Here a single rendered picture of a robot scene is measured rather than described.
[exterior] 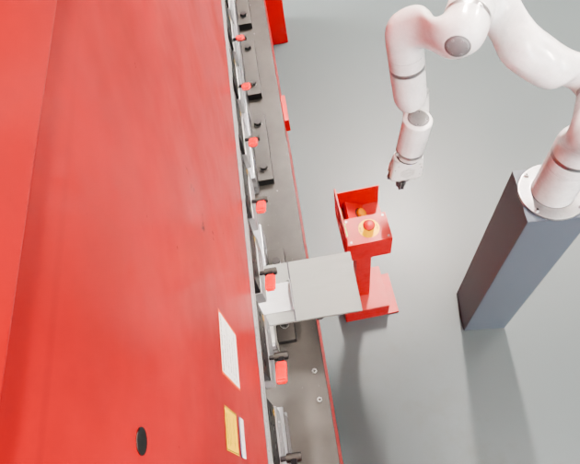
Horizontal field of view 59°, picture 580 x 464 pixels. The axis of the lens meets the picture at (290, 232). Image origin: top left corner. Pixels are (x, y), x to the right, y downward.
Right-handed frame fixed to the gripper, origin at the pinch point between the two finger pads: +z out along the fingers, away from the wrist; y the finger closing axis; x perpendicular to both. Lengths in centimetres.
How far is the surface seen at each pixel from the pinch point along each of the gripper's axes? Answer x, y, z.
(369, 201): 4.5, -7.9, 15.9
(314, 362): -54, -40, 3
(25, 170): -78, -58, -125
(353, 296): -41, -26, -11
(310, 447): -76, -45, 3
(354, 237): -12.3, -17.7, 10.5
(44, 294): -81, -59, -119
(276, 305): -39, -48, -9
